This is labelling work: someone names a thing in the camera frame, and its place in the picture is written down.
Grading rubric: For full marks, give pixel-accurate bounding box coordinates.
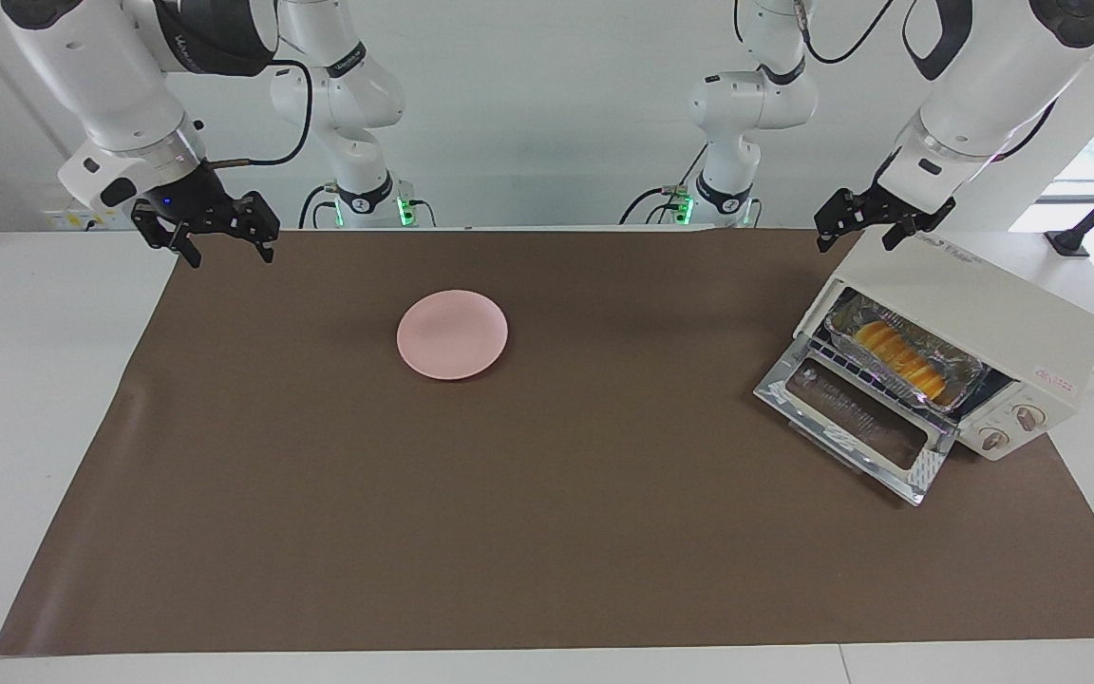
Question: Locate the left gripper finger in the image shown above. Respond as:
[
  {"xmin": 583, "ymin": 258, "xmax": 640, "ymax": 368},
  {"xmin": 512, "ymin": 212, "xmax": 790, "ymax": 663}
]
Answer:
[
  {"xmin": 882, "ymin": 220, "xmax": 933, "ymax": 251},
  {"xmin": 815, "ymin": 190, "xmax": 869, "ymax": 254}
]

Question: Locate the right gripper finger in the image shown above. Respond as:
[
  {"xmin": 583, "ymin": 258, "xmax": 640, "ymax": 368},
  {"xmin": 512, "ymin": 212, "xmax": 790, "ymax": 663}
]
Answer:
[
  {"xmin": 229, "ymin": 192, "xmax": 280, "ymax": 264},
  {"xmin": 132, "ymin": 202, "xmax": 203, "ymax": 269}
]

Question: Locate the yellow sliced bread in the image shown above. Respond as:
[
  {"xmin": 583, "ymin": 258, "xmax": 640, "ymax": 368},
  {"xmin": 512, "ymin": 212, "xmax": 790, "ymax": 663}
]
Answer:
[{"xmin": 853, "ymin": 320, "xmax": 949, "ymax": 402}]

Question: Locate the aluminium foil tray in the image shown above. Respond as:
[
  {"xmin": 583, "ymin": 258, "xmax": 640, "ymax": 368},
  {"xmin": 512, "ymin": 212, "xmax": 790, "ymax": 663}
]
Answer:
[{"xmin": 824, "ymin": 290, "xmax": 990, "ymax": 411}]

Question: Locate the cream toaster oven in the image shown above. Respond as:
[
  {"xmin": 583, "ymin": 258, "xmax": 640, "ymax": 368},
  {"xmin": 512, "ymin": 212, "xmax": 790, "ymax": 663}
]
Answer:
[{"xmin": 794, "ymin": 231, "xmax": 1094, "ymax": 463}]

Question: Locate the pink round plate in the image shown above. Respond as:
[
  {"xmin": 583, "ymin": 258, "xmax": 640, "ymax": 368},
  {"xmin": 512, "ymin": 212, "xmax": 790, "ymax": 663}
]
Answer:
[{"xmin": 396, "ymin": 290, "xmax": 510, "ymax": 382}]

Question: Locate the brown table mat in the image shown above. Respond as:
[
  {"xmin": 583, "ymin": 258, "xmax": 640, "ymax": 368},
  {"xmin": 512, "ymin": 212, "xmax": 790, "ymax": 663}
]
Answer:
[{"xmin": 0, "ymin": 228, "xmax": 1094, "ymax": 656}]

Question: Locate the black base cable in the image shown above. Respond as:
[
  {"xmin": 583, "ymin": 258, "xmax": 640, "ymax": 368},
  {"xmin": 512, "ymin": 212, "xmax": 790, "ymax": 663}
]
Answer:
[
  {"xmin": 298, "ymin": 183, "xmax": 339, "ymax": 230},
  {"xmin": 618, "ymin": 144, "xmax": 711, "ymax": 227}
]

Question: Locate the white wall socket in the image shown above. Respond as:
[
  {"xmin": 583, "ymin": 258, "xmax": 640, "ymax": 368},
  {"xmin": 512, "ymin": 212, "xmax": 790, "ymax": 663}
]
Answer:
[{"xmin": 44, "ymin": 207, "xmax": 140, "ymax": 232}]

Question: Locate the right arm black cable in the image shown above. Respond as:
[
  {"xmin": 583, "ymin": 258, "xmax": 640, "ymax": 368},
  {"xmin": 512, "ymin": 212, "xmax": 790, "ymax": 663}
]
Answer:
[{"xmin": 203, "ymin": 59, "xmax": 312, "ymax": 170}]

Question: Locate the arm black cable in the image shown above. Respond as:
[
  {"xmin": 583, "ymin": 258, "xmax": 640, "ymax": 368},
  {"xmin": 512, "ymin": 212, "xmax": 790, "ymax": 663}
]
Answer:
[
  {"xmin": 203, "ymin": 59, "xmax": 312, "ymax": 170},
  {"xmin": 794, "ymin": 0, "xmax": 897, "ymax": 67}
]

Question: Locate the oven wire rack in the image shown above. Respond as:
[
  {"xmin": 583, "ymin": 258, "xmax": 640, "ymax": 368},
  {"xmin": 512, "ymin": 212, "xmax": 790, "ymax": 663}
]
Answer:
[{"xmin": 808, "ymin": 337, "xmax": 985, "ymax": 421}]

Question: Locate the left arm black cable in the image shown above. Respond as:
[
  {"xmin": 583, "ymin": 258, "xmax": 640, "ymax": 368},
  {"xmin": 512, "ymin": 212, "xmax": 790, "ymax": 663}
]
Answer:
[{"xmin": 794, "ymin": 0, "xmax": 897, "ymax": 67}]

